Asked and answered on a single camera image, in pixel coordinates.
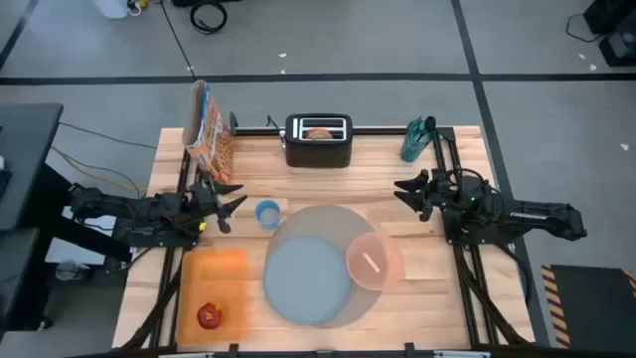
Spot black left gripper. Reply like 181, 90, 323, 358
188, 179, 248, 235

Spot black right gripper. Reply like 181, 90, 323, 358
394, 168, 463, 223

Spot orange Cheerios cereal box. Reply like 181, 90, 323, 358
181, 79, 236, 184

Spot pink plastic bowl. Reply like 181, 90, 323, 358
345, 232, 406, 292

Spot blue plastic cup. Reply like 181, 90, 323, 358
254, 199, 282, 231

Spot teal water bottle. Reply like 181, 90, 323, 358
399, 115, 437, 163

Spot black two-slot toaster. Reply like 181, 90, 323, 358
280, 112, 354, 169

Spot grey round plate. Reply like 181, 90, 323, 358
262, 235, 353, 327

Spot red apple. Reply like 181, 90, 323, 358
196, 301, 225, 330

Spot clear plastic cup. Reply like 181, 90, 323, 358
55, 260, 93, 282

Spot white board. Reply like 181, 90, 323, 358
44, 206, 120, 267

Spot black desk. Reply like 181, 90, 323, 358
0, 102, 65, 329

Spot black mat with yellow stripes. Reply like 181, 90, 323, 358
540, 264, 636, 352

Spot white container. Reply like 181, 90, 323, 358
92, 0, 131, 20

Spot black equipment box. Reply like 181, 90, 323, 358
583, 0, 636, 68

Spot black aluminium table frame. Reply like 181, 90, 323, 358
118, 125, 536, 352

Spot grey cable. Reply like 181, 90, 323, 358
58, 120, 158, 150

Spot yellow cable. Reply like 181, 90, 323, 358
49, 145, 148, 195

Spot thin black floor cable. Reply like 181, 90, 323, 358
159, 0, 196, 81

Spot coiled black cable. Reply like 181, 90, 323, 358
189, 2, 229, 35

